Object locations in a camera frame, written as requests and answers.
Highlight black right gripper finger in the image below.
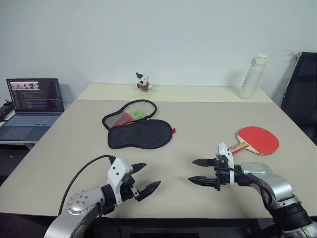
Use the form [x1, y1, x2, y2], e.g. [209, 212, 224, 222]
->
[188, 176, 219, 188]
[192, 158, 216, 168]

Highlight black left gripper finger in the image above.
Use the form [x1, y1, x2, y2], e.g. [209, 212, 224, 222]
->
[137, 180, 162, 202]
[132, 162, 148, 176]

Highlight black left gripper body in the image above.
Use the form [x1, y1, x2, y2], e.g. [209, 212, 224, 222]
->
[119, 164, 140, 202]

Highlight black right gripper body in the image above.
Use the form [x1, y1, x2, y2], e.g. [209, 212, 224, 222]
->
[213, 154, 230, 192]

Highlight red black mesh paddle case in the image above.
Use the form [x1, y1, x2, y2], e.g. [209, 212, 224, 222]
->
[102, 99, 177, 150]

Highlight red table tennis paddle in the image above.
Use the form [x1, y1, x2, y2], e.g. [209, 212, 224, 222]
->
[227, 126, 280, 156]

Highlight green round toy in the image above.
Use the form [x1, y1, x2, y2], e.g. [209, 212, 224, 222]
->
[131, 109, 145, 121]

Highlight white plush dog toy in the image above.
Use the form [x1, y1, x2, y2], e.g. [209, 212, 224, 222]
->
[134, 72, 153, 93]

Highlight white water bottle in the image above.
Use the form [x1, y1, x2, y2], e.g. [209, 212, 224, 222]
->
[238, 53, 270, 100]

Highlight black office chair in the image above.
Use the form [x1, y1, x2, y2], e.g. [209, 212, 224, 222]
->
[280, 52, 317, 146]

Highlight open grey laptop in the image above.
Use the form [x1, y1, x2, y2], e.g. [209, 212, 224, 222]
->
[0, 78, 66, 143]

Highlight black bag beside laptop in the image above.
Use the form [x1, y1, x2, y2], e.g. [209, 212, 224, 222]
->
[0, 100, 13, 122]

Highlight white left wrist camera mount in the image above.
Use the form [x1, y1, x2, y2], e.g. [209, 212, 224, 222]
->
[106, 157, 132, 205]

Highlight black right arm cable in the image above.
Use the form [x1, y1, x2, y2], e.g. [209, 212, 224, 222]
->
[222, 167, 273, 208]

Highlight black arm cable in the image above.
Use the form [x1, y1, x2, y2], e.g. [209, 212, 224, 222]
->
[58, 155, 117, 217]
[222, 167, 273, 208]

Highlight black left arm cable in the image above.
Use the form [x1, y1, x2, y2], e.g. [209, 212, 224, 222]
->
[58, 155, 117, 217]

